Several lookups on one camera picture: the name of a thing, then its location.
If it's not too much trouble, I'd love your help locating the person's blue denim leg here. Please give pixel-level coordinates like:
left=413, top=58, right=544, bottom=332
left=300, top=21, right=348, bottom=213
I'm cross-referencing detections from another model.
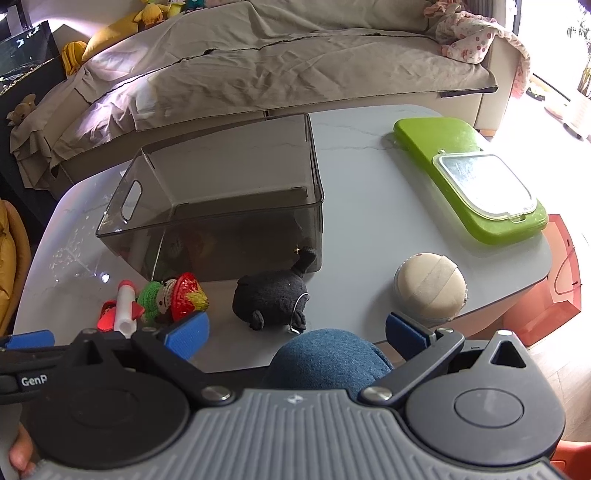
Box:
left=262, top=328, right=396, bottom=394

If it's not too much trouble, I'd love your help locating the green crochet doll red hat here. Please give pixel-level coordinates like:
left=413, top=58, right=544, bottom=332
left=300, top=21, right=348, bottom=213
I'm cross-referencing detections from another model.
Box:
left=137, top=272, right=210, bottom=325

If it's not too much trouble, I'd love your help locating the orange transparent box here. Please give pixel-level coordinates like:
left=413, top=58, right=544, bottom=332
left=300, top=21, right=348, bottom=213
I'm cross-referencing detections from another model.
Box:
left=502, top=213, right=582, bottom=347

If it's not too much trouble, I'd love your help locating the beige round powder puff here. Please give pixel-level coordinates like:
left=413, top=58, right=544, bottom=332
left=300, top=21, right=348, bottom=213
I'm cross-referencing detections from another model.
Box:
left=393, top=252, right=470, bottom=324

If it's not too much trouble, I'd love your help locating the black plush toy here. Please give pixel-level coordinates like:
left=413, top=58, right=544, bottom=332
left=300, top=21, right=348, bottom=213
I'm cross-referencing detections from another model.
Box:
left=232, top=248, right=319, bottom=332

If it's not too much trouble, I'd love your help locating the yellow cushion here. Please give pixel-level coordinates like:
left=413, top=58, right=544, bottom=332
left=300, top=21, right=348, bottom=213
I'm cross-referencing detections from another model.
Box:
left=81, top=17, right=140, bottom=62

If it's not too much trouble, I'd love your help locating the beige covered sofa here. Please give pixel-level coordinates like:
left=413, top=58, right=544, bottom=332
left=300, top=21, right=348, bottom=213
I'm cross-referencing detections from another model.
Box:
left=9, top=0, right=500, bottom=190

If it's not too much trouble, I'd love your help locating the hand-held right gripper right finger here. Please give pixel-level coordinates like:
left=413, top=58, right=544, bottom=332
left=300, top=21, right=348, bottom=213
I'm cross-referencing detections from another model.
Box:
left=359, top=311, right=533, bottom=408

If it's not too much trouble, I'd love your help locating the white marble desktop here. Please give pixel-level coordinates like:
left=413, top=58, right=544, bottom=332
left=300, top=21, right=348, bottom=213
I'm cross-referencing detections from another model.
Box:
left=13, top=104, right=555, bottom=376

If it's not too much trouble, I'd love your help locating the smoky transparent storage box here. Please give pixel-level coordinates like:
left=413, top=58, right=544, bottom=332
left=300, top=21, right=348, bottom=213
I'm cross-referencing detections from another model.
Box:
left=95, top=112, right=326, bottom=284

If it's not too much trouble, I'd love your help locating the potted plant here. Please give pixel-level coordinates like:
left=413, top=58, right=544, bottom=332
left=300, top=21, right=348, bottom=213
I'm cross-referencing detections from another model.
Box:
left=567, top=18, right=591, bottom=99

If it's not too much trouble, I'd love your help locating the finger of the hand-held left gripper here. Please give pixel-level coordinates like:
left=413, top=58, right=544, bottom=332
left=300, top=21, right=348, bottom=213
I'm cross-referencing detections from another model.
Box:
left=0, top=329, right=71, bottom=366

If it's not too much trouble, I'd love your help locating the yellow upholstered chair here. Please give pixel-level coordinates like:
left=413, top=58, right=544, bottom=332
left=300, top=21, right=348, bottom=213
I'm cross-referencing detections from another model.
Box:
left=0, top=198, right=33, bottom=337

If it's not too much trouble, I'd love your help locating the pink dotted cloth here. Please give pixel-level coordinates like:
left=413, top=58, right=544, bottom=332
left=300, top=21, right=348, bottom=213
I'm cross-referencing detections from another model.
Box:
left=424, top=0, right=533, bottom=100

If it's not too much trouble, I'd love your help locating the clear plastic lid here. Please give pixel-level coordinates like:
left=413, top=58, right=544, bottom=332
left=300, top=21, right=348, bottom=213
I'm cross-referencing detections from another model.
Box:
left=432, top=152, right=538, bottom=223

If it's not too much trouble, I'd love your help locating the small beige teddy bear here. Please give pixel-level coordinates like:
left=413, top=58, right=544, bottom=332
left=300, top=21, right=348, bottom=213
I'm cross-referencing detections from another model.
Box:
left=6, top=93, right=38, bottom=127

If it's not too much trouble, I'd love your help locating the white and red toy rocket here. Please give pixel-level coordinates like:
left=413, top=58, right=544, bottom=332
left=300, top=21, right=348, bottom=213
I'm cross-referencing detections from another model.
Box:
left=99, top=280, right=145, bottom=339

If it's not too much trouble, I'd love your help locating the black cabinet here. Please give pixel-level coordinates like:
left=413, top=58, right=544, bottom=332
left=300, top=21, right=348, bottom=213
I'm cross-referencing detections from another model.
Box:
left=0, top=20, right=66, bottom=204

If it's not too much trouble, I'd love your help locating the person's left hand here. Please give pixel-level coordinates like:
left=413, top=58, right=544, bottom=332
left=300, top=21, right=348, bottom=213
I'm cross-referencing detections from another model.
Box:
left=8, top=424, right=38, bottom=479

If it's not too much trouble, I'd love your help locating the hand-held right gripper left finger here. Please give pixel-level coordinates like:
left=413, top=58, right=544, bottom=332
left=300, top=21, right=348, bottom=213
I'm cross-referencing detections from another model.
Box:
left=59, top=311, right=236, bottom=408

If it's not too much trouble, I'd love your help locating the green plastic board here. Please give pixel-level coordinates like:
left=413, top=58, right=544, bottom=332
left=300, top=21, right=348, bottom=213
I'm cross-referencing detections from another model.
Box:
left=393, top=117, right=549, bottom=246

